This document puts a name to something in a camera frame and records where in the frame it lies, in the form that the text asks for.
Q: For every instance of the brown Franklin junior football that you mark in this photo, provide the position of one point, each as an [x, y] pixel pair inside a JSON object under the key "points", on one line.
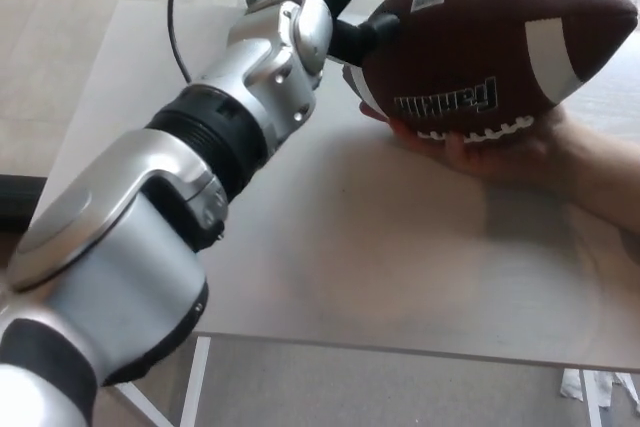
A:
{"points": [[475, 47]]}

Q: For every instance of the white metal table frame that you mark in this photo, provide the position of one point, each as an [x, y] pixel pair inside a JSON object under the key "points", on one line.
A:
{"points": [[192, 382]]}

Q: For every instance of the crumpled white paper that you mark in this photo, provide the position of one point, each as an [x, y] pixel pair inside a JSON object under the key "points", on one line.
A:
{"points": [[570, 387]]}

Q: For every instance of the person's bare hand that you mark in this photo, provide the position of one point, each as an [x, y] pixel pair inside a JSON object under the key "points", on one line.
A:
{"points": [[500, 157]]}

